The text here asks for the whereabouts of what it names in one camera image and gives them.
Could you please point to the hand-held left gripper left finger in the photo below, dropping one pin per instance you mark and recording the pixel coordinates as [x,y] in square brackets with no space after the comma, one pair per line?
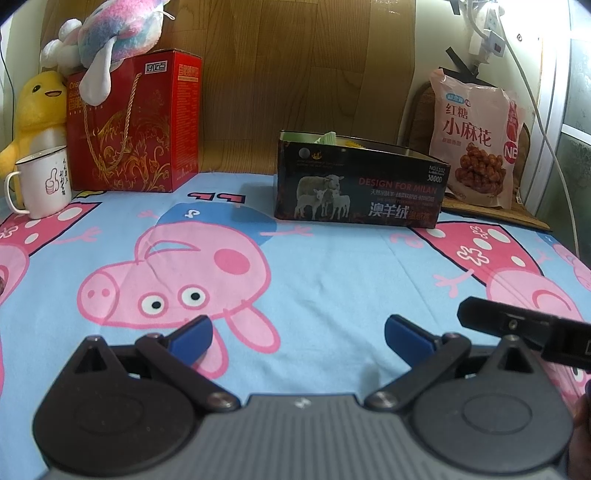
[194,339]

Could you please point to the red gift bag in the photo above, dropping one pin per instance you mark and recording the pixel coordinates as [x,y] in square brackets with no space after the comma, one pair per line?
[147,124]

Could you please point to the black tape strips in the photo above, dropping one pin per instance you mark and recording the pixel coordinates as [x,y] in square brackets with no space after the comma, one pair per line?
[461,64]

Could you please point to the window frame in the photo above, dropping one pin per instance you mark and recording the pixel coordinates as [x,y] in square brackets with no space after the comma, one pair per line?
[572,115]

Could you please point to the pastel plush toy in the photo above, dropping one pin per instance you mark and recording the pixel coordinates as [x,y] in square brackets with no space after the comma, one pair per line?
[120,32]

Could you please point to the wooden headboard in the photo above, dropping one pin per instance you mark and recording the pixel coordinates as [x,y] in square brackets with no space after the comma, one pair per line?
[300,69]

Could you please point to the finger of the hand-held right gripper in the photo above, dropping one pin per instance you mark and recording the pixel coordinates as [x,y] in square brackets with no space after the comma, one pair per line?
[489,316]

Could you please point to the yellow duck plush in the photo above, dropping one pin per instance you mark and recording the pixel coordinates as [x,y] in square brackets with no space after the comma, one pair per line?
[39,106]

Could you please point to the white power strip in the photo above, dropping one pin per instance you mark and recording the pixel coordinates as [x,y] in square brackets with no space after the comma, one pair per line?
[487,32]

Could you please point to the light green snack packet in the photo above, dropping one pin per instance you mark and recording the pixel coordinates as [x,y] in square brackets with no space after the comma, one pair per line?
[327,137]

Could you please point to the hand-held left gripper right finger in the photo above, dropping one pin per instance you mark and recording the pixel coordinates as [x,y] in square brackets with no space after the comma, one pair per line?
[406,339]

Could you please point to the pig printed blanket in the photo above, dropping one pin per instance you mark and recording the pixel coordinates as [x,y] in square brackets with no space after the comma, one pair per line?
[323,277]

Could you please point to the white enamel mug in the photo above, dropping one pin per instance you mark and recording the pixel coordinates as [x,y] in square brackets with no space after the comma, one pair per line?
[44,184]

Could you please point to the dark printed cardboard box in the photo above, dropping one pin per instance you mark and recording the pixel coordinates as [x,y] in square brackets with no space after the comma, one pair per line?
[360,194]

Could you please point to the large pink snack bag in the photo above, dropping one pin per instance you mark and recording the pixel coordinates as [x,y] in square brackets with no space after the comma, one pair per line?
[475,138]

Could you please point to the yellow snack packet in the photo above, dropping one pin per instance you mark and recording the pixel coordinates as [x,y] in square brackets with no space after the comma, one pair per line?
[351,143]

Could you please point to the brown seat cushion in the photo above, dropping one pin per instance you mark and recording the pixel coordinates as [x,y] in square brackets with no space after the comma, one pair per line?
[418,120]

